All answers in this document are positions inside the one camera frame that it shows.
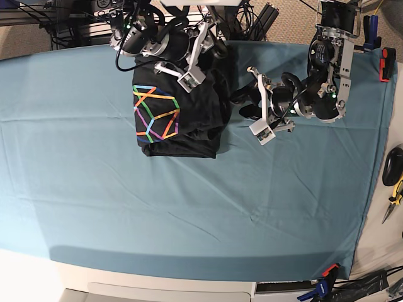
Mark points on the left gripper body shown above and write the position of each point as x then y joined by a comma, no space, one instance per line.
280,97

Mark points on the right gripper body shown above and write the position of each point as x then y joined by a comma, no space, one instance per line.
186,53

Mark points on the dark grey T-shirt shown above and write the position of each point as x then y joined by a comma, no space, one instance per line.
171,122

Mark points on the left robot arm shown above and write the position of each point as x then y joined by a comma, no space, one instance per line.
325,91

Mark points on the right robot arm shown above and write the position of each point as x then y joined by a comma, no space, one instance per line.
135,26

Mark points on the black aluminium extrusion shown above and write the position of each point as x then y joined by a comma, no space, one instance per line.
263,22

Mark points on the blue clamp top right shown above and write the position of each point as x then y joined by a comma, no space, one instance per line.
370,26

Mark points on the blue clamp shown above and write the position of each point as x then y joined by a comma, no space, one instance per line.
370,26
320,291

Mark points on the orange black clamp top right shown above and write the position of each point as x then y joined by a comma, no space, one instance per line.
387,64

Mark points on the orange black clamp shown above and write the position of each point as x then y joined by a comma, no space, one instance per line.
331,273
387,64

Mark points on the black computer mouse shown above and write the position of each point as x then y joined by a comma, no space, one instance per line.
392,170

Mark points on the teal table cloth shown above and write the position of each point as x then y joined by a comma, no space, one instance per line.
76,188

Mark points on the orange black clamp bottom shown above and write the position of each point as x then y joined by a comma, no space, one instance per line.
331,273

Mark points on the blue clamp bottom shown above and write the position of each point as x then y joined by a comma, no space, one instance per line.
320,291

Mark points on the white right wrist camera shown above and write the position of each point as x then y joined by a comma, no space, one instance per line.
190,80

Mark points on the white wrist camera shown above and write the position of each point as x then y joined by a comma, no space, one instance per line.
190,80
262,131

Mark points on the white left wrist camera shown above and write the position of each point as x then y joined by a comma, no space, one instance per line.
262,131

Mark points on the yellow handled pliers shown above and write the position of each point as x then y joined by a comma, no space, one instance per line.
394,200

